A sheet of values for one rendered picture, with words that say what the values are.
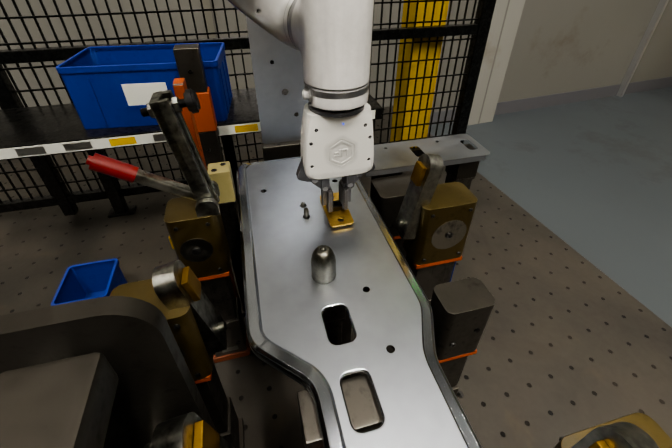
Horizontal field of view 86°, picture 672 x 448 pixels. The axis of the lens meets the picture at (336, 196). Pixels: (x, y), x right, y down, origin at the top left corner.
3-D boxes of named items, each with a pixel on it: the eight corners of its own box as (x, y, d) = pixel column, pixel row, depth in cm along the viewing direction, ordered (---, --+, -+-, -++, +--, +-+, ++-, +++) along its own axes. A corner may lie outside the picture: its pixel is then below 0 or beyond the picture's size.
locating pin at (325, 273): (338, 289, 48) (338, 253, 44) (314, 294, 48) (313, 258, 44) (332, 271, 51) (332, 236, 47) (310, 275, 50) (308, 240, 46)
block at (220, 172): (259, 314, 78) (229, 170, 57) (242, 317, 78) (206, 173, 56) (257, 301, 81) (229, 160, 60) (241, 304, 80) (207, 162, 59)
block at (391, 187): (420, 289, 84) (442, 190, 67) (372, 300, 82) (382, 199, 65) (408, 267, 90) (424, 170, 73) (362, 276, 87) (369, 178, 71)
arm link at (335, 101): (307, 94, 42) (308, 118, 44) (378, 88, 44) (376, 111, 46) (295, 72, 49) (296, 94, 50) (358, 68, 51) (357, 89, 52)
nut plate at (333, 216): (354, 223, 56) (354, 217, 55) (330, 227, 55) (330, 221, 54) (340, 193, 63) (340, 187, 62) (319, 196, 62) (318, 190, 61)
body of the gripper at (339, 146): (303, 110, 44) (307, 186, 50) (382, 102, 46) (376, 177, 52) (293, 89, 49) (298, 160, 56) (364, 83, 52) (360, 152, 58)
